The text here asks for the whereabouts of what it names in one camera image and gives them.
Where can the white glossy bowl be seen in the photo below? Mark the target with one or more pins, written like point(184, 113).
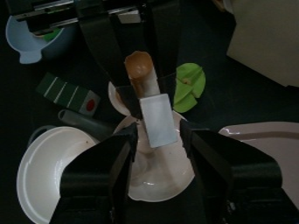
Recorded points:
point(161, 172)

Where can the light blue bowl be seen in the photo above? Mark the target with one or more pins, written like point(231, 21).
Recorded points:
point(25, 40)

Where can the white round pan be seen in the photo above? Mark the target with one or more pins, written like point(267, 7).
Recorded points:
point(42, 172)

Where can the white rectangular sushi piece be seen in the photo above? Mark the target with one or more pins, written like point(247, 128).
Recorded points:
point(159, 119)

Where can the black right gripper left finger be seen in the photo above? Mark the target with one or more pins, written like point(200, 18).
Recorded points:
point(93, 178)

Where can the green striped sushi roll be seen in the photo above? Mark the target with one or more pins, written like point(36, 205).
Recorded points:
point(68, 93)

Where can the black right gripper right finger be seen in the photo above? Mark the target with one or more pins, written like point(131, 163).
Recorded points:
point(237, 178)

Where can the beige drawer box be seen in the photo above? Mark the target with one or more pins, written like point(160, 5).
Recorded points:
point(268, 38)

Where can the small white cup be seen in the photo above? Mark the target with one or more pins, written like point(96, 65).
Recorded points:
point(116, 100)

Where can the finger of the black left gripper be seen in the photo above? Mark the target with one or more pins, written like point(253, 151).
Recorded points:
point(167, 40)
point(103, 49)

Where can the small green toy piece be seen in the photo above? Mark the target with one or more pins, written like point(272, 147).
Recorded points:
point(50, 34)

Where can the pale pink tray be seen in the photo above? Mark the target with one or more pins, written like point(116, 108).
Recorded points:
point(268, 140)

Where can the green toy leaf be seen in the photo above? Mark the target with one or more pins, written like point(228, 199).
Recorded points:
point(189, 84)

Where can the brown and cream toy food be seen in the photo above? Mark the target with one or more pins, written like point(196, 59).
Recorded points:
point(140, 70)

